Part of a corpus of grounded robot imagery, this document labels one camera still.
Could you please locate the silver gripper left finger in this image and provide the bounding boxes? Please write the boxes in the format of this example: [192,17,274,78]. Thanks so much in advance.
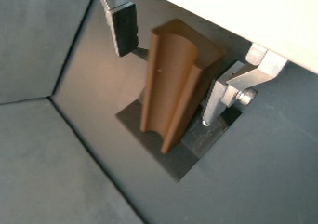
[98,0,139,57]

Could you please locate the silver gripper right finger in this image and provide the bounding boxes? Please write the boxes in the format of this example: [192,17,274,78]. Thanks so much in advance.
[203,44,288,126]

